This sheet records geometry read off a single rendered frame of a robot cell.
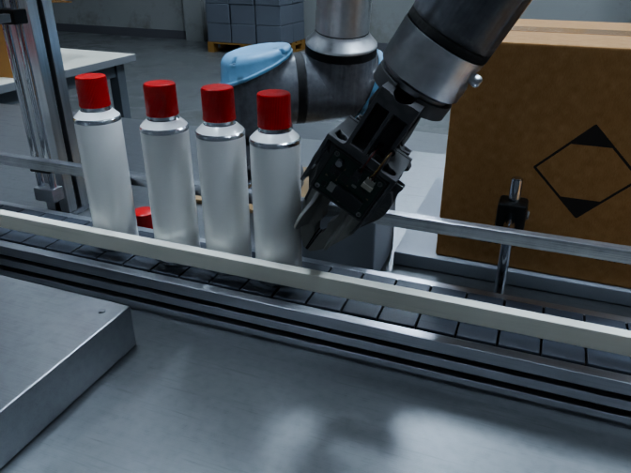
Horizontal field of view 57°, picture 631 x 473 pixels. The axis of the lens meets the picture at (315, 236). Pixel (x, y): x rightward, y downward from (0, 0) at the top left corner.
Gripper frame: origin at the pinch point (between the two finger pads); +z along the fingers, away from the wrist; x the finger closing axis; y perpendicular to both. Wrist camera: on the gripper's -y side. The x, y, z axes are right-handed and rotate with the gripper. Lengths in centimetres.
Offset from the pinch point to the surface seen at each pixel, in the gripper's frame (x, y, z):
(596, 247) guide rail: 22.1, -2.4, -15.9
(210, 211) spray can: -10.6, 2.8, 3.5
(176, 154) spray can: -16.9, 2.1, 0.6
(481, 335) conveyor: 18.6, 3.8, -4.5
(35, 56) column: -46.9, -11.8, 11.0
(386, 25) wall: -122, -701, 141
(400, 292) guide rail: 10.1, 4.6, -3.6
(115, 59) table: -125, -159, 91
